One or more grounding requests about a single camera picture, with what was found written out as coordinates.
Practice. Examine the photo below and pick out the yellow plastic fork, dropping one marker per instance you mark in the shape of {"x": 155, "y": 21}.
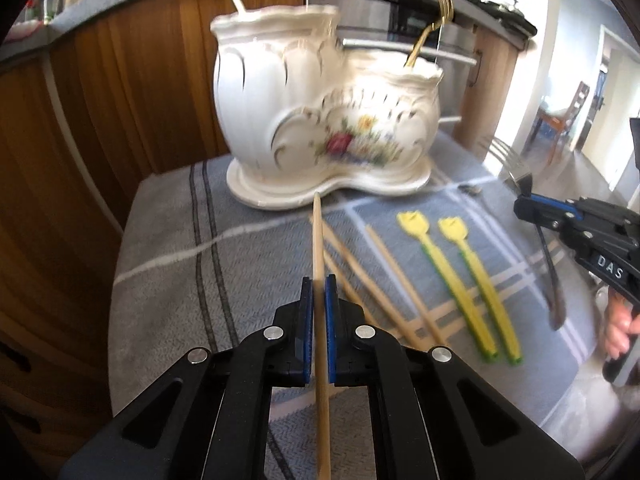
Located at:
{"x": 416, "y": 225}
{"x": 456, "y": 231}

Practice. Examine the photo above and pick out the gold fork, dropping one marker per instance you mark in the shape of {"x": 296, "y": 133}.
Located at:
{"x": 446, "y": 14}

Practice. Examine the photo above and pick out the black griddle pan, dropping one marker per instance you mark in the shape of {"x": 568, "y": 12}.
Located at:
{"x": 508, "y": 15}

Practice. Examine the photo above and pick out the wooden chopstick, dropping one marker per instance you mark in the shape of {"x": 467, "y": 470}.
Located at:
{"x": 408, "y": 287}
{"x": 347, "y": 288}
{"x": 376, "y": 292}
{"x": 321, "y": 354}

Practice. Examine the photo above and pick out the wooden chair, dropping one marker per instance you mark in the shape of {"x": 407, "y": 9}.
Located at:
{"x": 560, "y": 123}

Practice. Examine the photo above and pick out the wooden kitchen cabinet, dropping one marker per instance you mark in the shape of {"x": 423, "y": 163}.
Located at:
{"x": 83, "y": 122}

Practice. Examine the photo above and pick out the right hand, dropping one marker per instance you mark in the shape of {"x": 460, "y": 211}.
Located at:
{"x": 619, "y": 325}

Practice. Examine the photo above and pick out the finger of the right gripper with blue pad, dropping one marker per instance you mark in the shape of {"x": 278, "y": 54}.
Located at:
{"x": 525, "y": 183}
{"x": 546, "y": 212}

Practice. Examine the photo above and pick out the silver fork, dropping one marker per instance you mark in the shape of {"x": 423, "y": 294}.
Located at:
{"x": 509, "y": 159}

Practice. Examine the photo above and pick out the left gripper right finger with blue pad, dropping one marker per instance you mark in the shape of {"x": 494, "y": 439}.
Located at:
{"x": 333, "y": 338}

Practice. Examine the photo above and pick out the stainless steel oven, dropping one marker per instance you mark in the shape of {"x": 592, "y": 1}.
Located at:
{"x": 395, "y": 27}

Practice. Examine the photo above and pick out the silver spoon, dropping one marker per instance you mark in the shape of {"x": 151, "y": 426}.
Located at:
{"x": 552, "y": 289}

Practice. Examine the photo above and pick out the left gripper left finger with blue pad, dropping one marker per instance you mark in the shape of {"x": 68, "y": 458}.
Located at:
{"x": 303, "y": 332}

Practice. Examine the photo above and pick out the white ceramic double utensil holder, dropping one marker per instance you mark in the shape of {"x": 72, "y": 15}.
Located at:
{"x": 304, "y": 116}

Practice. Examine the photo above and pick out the grey striped cloth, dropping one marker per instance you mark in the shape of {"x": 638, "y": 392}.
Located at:
{"x": 198, "y": 268}

